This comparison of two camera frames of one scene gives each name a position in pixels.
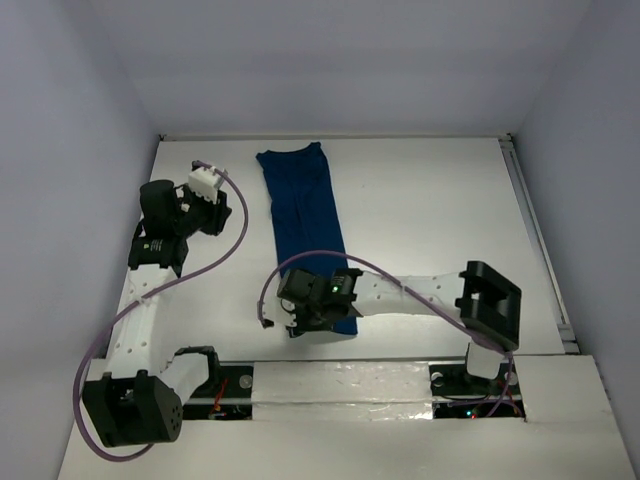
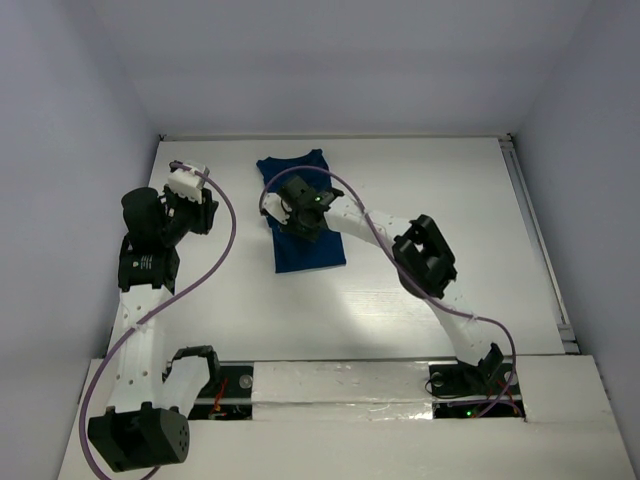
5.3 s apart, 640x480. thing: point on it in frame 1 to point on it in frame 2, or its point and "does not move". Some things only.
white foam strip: [390, 390] does not move
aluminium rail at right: [544, 249] does not move
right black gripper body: [310, 318] to [297, 224]
